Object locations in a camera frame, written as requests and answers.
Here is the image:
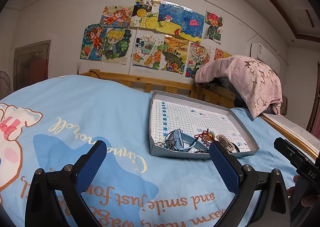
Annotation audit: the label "red cord beaded bracelet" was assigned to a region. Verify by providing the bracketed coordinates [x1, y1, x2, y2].
[194, 129, 213, 143]

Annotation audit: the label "light blue smart watch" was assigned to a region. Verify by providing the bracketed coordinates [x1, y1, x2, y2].
[163, 129, 209, 153]

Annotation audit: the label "silver ring keychain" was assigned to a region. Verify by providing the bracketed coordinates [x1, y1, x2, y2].
[155, 139, 174, 150]

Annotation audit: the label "person's right hand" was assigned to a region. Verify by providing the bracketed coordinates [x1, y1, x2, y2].
[286, 175, 320, 209]

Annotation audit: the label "white mattress edge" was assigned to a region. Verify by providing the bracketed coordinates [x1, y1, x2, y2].
[259, 113, 319, 159]

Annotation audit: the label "pink curtain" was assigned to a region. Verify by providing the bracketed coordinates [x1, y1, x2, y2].
[311, 113, 320, 136]

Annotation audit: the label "olive hanging clothes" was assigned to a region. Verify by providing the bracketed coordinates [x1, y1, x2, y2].
[280, 95, 288, 116]

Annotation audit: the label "pink floral blanket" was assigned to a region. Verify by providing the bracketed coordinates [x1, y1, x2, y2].
[195, 55, 283, 118]

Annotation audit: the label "light blue cartoon bedsheet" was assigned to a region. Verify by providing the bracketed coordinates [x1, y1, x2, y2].
[0, 74, 316, 227]

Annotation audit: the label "grey grid-lined cardboard tray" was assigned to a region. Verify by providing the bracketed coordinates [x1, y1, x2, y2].
[149, 91, 259, 159]

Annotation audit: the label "metal fan guard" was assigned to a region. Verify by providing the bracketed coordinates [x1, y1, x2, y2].
[0, 71, 12, 100]

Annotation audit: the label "orange face drawing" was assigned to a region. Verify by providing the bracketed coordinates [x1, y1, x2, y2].
[214, 48, 232, 60]

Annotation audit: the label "doodle pattern drawing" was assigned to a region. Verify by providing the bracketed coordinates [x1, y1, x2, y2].
[185, 43, 212, 78]

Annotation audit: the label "brown wooden door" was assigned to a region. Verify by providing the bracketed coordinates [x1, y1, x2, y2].
[13, 40, 51, 91]

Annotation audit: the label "red-haired character drawing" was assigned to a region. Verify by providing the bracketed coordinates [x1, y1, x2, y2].
[205, 11, 223, 44]

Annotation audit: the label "landscape turtle drawing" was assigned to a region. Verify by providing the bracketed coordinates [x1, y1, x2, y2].
[161, 35, 189, 74]

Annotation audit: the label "wooden bed headboard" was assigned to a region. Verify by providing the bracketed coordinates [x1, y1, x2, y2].
[81, 69, 235, 108]

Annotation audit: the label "mermaid drawing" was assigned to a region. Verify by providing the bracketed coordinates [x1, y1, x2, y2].
[80, 24, 107, 61]

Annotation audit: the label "blond boy drawing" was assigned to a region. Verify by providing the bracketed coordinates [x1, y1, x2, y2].
[101, 28, 132, 65]

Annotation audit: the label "blue sea jellyfish painting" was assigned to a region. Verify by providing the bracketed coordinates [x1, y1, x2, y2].
[155, 2, 204, 43]

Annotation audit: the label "fish and bowl drawing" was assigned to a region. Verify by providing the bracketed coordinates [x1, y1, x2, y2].
[132, 31, 164, 70]

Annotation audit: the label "anime girl drawing top left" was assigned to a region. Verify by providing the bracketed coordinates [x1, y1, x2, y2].
[100, 6, 133, 28]

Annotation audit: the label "yellow planet drawing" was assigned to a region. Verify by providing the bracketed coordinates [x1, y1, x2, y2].
[130, 0, 161, 30]

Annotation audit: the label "white wall air conditioner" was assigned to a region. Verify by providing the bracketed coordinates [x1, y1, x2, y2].
[250, 43, 280, 74]

